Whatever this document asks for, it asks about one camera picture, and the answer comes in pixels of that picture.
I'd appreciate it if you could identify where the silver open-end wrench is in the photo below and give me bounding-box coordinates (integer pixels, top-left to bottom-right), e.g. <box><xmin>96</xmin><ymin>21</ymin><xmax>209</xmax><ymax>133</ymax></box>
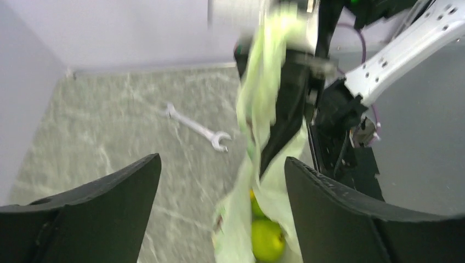
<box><xmin>165</xmin><ymin>102</ymin><xmax>232</xmax><ymax>152</ymax></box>

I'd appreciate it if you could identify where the light green plastic bag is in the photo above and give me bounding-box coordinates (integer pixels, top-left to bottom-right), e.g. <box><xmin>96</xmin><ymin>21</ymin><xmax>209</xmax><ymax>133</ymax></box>
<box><xmin>212</xmin><ymin>4</ymin><xmax>308</xmax><ymax>262</ymax></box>

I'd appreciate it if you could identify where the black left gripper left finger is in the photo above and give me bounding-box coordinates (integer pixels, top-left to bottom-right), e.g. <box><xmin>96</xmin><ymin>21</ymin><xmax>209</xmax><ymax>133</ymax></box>
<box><xmin>1</xmin><ymin>154</ymin><xmax>162</xmax><ymax>262</ymax></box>

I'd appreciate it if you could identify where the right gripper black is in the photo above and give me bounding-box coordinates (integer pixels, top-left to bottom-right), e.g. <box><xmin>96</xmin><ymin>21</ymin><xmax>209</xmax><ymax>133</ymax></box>
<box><xmin>234</xmin><ymin>1</ymin><xmax>343</xmax><ymax>178</ymax></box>

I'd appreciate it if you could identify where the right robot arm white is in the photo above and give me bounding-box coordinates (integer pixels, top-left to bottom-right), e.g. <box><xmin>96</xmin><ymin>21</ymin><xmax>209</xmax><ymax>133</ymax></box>
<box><xmin>235</xmin><ymin>1</ymin><xmax>464</xmax><ymax>177</ymax></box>

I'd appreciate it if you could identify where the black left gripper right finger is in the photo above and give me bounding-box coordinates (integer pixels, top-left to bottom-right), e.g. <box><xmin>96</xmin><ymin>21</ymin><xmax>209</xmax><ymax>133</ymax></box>
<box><xmin>285</xmin><ymin>157</ymin><xmax>464</xmax><ymax>262</ymax></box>

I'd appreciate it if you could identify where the light green fake pear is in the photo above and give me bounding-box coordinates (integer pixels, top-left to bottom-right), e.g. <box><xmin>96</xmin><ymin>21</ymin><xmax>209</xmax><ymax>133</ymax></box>
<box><xmin>251</xmin><ymin>219</ymin><xmax>286</xmax><ymax>262</ymax></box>

